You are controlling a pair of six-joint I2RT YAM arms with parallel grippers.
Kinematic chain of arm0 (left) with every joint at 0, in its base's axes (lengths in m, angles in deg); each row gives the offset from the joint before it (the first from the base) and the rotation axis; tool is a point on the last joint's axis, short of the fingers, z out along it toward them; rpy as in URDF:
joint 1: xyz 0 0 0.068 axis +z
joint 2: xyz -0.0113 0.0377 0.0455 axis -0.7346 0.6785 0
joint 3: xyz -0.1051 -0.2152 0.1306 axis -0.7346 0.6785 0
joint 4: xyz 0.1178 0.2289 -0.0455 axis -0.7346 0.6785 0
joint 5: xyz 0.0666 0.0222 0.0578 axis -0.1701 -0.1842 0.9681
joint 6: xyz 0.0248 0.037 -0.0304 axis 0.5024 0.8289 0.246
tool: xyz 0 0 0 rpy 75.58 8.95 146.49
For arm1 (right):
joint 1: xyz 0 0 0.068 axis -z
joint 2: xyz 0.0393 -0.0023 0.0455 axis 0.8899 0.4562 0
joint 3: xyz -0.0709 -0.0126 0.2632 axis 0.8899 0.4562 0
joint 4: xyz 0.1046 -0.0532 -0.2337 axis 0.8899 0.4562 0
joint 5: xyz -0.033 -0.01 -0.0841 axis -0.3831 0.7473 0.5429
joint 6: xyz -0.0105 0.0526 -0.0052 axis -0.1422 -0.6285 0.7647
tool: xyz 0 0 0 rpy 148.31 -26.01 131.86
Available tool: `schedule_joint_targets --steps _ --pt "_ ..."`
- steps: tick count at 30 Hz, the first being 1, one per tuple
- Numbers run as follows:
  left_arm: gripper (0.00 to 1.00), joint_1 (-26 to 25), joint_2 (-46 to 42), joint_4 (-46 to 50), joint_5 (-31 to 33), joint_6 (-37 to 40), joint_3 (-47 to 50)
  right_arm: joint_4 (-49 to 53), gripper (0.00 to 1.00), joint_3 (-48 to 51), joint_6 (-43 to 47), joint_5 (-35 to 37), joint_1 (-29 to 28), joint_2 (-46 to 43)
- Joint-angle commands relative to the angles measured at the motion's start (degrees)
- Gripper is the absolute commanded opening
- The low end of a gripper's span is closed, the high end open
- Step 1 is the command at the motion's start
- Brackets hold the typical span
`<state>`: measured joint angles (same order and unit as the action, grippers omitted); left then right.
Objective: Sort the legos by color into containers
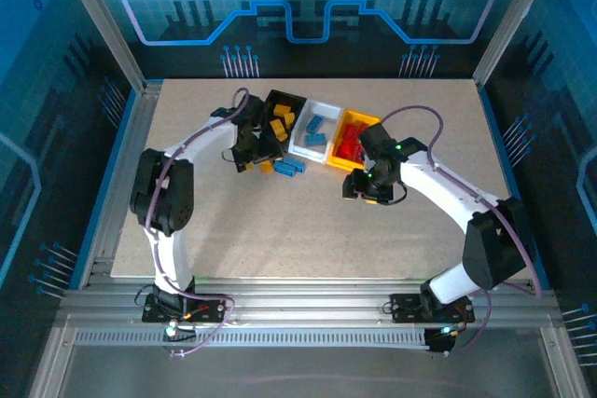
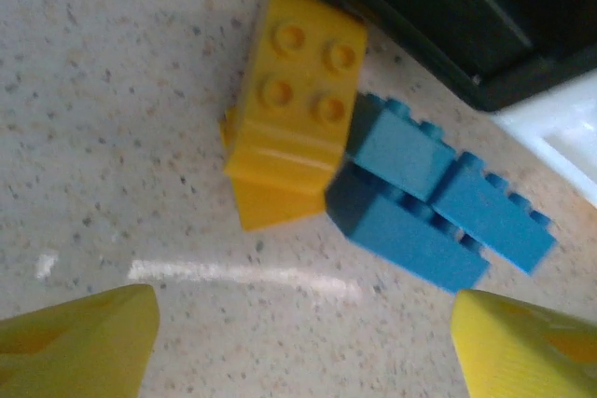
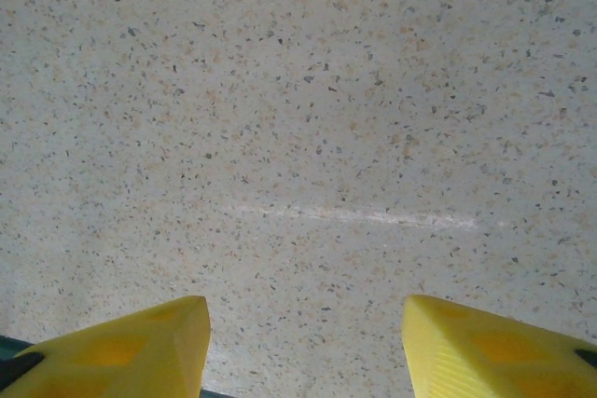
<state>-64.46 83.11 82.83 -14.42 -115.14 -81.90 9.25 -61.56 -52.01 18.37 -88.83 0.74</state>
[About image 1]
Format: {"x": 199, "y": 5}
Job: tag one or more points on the red lego brick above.
{"x": 347, "y": 148}
{"x": 354, "y": 130}

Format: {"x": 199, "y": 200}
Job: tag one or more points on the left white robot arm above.
{"x": 175, "y": 253}

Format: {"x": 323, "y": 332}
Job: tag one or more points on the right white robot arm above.
{"x": 448, "y": 188}

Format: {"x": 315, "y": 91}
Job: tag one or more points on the yellow plastic bin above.
{"x": 359, "y": 116}

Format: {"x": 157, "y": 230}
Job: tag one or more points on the black plastic bin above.
{"x": 282, "y": 96}

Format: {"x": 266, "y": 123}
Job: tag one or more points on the white plastic bin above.
{"x": 326, "y": 111}

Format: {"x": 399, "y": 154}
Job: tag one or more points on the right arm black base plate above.
{"x": 403, "y": 307}

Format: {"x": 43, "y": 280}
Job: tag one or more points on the aluminium frame rail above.
{"x": 308, "y": 302}

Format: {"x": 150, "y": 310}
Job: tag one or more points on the aluminium side rail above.
{"x": 121, "y": 183}

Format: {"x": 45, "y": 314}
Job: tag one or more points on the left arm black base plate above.
{"x": 217, "y": 309}

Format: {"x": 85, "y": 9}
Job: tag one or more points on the aluminium upright post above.
{"x": 513, "y": 20}
{"x": 100, "y": 20}

